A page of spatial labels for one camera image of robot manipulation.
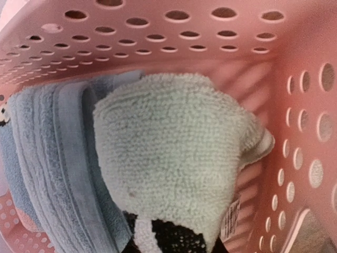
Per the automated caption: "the green towel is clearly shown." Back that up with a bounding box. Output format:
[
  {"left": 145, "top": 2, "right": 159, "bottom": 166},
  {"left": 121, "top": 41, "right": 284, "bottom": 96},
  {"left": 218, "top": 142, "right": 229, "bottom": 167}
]
[{"left": 93, "top": 73, "right": 275, "bottom": 252}]

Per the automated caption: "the pink plastic basket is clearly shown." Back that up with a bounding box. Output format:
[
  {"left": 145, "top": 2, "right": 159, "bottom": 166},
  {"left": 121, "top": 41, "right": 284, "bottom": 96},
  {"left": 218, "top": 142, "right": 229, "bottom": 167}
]
[{"left": 1, "top": 1, "right": 336, "bottom": 252}]

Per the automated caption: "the folded blue towel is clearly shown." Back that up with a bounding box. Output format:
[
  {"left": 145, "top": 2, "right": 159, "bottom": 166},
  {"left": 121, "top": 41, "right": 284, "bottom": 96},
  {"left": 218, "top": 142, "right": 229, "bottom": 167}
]
[{"left": 8, "top": 71, "right": 143, "bottom": 252}]

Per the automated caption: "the blue cartoon towel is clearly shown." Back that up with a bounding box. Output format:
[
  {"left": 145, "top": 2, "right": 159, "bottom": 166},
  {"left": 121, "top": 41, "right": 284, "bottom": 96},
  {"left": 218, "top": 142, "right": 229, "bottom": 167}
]
[{"left": 1, "top": 103, "right": 43, "bottom": 232}]

